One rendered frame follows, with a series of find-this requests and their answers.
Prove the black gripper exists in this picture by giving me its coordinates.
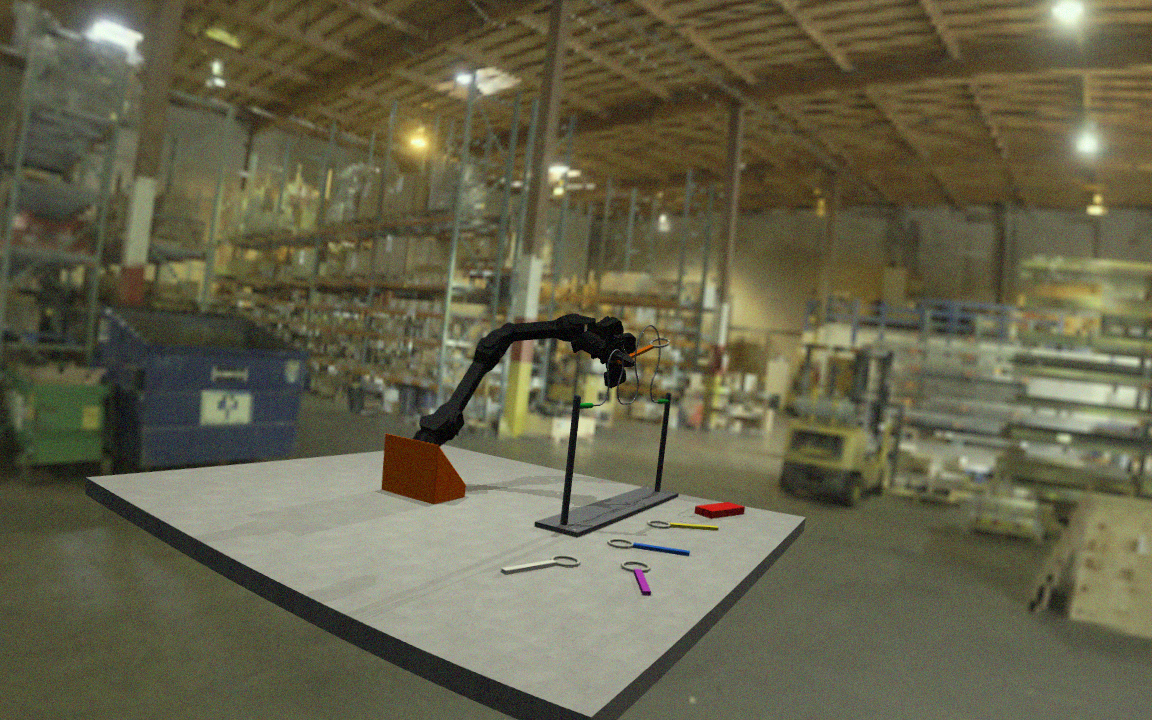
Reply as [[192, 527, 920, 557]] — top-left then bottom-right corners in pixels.
[[588, 319, 635, 388]]

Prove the grey loop with blue handle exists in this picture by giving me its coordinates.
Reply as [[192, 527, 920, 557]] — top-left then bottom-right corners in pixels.
[[607, 538, 690, 556]]

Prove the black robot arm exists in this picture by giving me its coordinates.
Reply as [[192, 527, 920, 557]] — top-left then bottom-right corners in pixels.
[[414, 314, 636, 447]]

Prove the grey loop with purple handle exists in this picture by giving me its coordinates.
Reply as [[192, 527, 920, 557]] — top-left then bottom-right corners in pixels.
[[621, 560, 651, 596]]

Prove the orange long bar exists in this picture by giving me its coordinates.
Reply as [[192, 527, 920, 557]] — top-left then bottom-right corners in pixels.
[[617, 338, 670, 364]]

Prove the grey loop with yellow handle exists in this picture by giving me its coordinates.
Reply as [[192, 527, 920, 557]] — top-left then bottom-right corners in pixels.
[[647, 520, 719, 531]]

